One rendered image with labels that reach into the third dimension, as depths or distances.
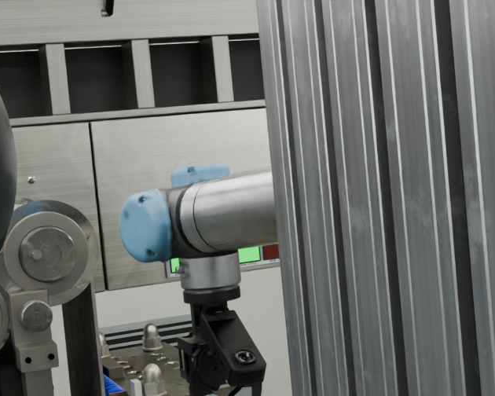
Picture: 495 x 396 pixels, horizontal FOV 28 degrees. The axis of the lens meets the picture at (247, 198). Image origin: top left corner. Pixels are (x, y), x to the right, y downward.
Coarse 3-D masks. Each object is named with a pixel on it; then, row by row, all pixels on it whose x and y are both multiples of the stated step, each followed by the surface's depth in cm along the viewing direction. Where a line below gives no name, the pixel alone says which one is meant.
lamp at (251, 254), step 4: (244, 248) 181; (248, 248) 181; (252, 248) 182; (256, 248) 182; (240, 252) 181; (244, 252) 181; (248, 252) 181; (252, 252) 182; (256, 252) 182; (240, 256) 181; (244, 256) 181; (248, 256) 181; (252, 256) 182; (256, 256) 182; (240, 260) 181; (244, 260) 181; (248, 260) 181; (252, 260) 182
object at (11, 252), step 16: (16, 224) 134; (32, 224) 134; (48, 224) 135; (64, 224) 136; (16, 240) 133; (80, 240) 137; (16, 256) 133; (80, 256) 137; (16, 272) 133; (80, 272) 137; (32, 288) 134; (48, 288) 135; (64, 288) 136
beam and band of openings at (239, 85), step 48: (0, 0) 165; (48, 0) 168; (96, 0) 171; (144, 0) 175; (192, 0) 178; (240, 0) 181; (0, 48) 168; (48, 48) 169; (96, 48) 179; (144, 48) 175; (192, 48) 186; (240, 48) 189; (48, 96) 171; (96, 96) 179; (144, 96) 175; (192, 96) 186; (240, 96) 190
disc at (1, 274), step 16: (16, 208) 134; (32, 208) 135; (48, 208) 136; (64, 208) 136; (80, 224) 137; (96, 240) 138; (0, 256) 133; (96, 256) 138; (0, 272) 133; (16, 288) 134; (80, 288) 137
